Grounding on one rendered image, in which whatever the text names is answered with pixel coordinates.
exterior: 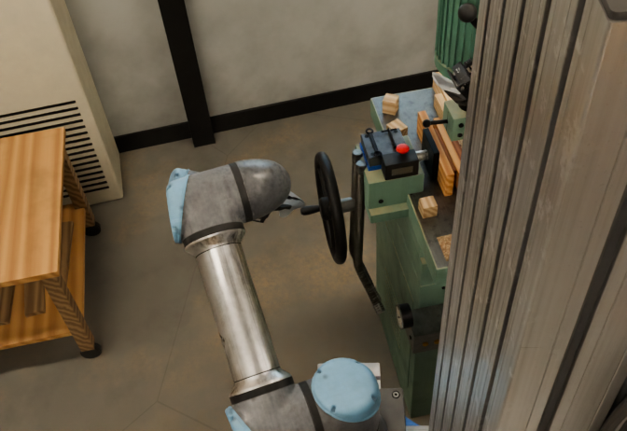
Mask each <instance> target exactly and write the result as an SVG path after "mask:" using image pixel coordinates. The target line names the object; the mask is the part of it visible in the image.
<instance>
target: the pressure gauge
mask: <svg viewBox="0 0 627 431"><path fill-rule="evenodd" d="M396 316H397V322H398V325H399V327H400V329H401V330H402V329H405V328H411V327H413V317H412V312H411V307H410V305H409V303H402V304H397V305H396ZM398 317H400V318H398Z"/></svg>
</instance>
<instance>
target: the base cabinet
mask: <svg viewBox="0 0 627 431"><path fill-rule="evenodd" d="M445 287H446V284H443V285H435V284H432V285H423V286H420V284H419V281H418V278H417V275H416V272H415V270H414V267H413V265H412V262H411V258H410V255H409V252H408V249H407V247H406V244H405V242H404V239H403V236H402V234H401V231H400V228H399V225H398V223H397V220H396V219H393V220H387V221H383V222H378V223H376V289H377V290H376V291H378V293H379V295H380V297H381V299H382V301H381V303H382V304H383V306H384V308H385V311H384V312H383V313H380V314H379V315H380V318H381V322H382V325H383V331H384V334H385V337H386V340H387V343H388V346H389V350H390V353H391V356H392V359H393V362H394V365H395V368H396V372H397V376H398V380H399V383H400V386H401V388H402V389H403V393H404V399H405V402H406V405H407V409H408V412H409V415H410V417H411V418H414V417H418V416H423V415H427V414H430V411H431V404H432V396H433V388H434V380H435V373H436V365H437V357H438V349H435V350H430V351H425V352H421V353H417V354H413V353H412V350H411V345H410V342H409V339H408V336H407V333H406V330H405V329H402V330H401V329H400V327H399V325H398V322H397V316H396V305H397V304H402V303H409V305H410V307H411V309H412V310H414V309H419V308H424V307H428V306H433V305H438V304H442V303H444V295H445Z"/></svg>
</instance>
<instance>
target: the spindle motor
mask: <svg viewBox="0 0 627 431"><path fill-rule="evenodd" d="M465 3H470V4H473V5H474V6H475V7H476V9H477V18H478V15H479V7H480V0H439V5H438V17H437V31H436V44H435V55H434V63H435V65H436V67H437V69H438V70H439V72H440V73H441V74H443V75H444V76H445V77H447V78H449V79H451V78H450V76H449V74H448V72H447V70H449V71H450V72H451V73H453V72H454V70H453V66H455V65H456V64H457V63H459V62H461V63H462V64H464V62H466V61H467V60H468V59H471V61H472V60H473V54H474V47H475V38H476V31H477V30H476V29H475V27H474V26H473V25H472V24H471V23H470V22H462V21H460V19H459V18H458V9H459V7H460V6H462V5H463V4H465Z"/></svg>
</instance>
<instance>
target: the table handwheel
mask: <svg viewBox="0 0 627 431"><path fill-rule="evenodd" d="M314 172H315V181H316V188H317V195H318V200H319V209H320V214H321V217H322V220H323V225H324V230H325V234H326V237H327V244H328V247H329V250H330V254H331V255H332V258H333V260H334V261H335V262H336V263H337V264H340V265H341V264H343V263H344V262H345V261H346V259H347V240H346V231H345V225H344V218H343V213H345V212H351V211H354V210H355V199H353V198H352V197H348V198H343V199H341V198H340V193H339V190H338V185H337V181H336V177H335V174H334V171H333V168H332V165H331V162H330V159H329V157H328V155H327V153H325V152H323V151H319V152H317V153H316V155H315V157H314Z"/></svg>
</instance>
